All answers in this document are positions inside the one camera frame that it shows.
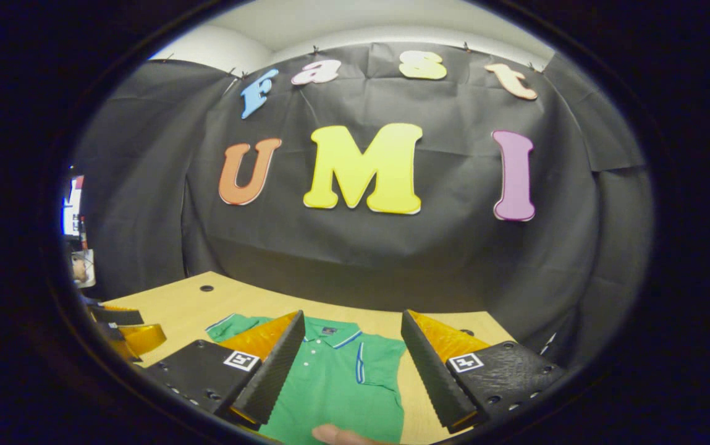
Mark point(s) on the green T-shirt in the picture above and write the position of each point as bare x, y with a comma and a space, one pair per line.
342, 383

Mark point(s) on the white container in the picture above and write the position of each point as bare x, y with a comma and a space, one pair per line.
84, 269

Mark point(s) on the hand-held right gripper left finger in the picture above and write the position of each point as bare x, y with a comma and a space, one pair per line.
280, 364

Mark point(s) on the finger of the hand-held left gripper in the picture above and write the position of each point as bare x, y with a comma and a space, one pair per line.
144, 339
117, 316

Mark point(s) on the bright white display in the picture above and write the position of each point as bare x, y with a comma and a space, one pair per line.
72, 207

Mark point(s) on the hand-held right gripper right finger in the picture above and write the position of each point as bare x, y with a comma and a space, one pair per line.
432, 371

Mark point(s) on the dark red bottle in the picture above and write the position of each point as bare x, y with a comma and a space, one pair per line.
83, 233

